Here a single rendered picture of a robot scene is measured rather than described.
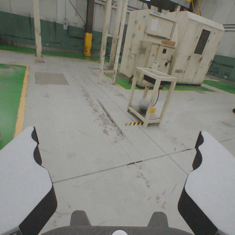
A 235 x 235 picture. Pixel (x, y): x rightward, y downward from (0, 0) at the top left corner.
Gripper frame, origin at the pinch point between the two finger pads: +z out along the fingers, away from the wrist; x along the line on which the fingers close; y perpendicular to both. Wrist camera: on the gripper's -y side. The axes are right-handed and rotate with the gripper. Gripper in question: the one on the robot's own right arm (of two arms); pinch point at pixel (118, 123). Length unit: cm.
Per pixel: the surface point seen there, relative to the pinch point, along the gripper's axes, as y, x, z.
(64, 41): 12, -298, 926
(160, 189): 114, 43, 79
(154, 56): 30, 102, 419
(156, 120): 106, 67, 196
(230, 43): -9, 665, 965
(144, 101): 83, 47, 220
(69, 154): 101, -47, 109
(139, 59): 40, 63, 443
